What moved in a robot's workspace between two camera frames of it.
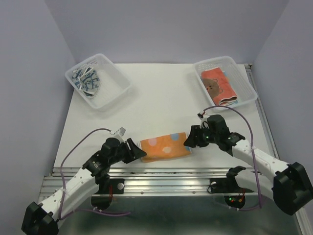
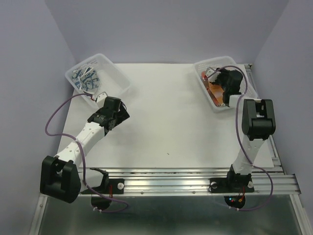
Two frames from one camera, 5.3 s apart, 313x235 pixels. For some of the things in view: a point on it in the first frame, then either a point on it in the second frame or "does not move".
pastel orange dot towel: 166,146 to 215,91
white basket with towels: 98,81 does not move
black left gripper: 135,152 to 122,115
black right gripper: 194,136 to 223,71
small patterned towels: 87,80 does not move
